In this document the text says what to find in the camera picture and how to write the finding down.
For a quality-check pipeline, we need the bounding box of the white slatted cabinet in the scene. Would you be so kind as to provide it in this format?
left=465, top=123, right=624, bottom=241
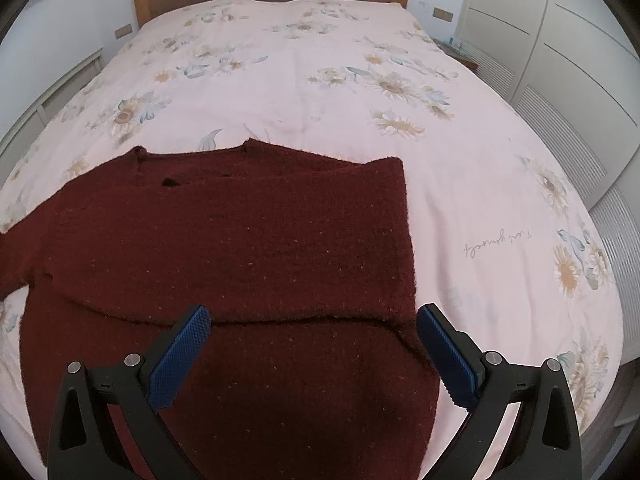
left=0, top=47, right=104, bottom=161

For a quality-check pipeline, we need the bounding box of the white wardrobe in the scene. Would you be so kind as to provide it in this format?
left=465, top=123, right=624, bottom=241
left=457, top=0, right=640, bottom=321

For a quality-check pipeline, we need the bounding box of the bed with floral cover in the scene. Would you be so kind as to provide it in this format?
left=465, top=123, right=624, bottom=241
left=0, top=0, right=623, bottom=480

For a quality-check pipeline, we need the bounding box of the dark red towel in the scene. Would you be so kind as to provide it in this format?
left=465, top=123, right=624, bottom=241
left=0, top=140, right=443, bottom=480

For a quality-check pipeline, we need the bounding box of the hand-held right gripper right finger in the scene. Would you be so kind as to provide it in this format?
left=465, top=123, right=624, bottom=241
left=416, top=303, right=583, bottom=480

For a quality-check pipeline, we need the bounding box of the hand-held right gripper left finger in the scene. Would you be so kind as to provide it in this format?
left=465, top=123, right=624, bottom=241
left=46, top=304, right=221, bottom=480

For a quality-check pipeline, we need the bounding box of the wooden nightstand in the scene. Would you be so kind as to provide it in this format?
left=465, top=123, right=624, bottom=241
left=440, top=40, right=479, bottom=69

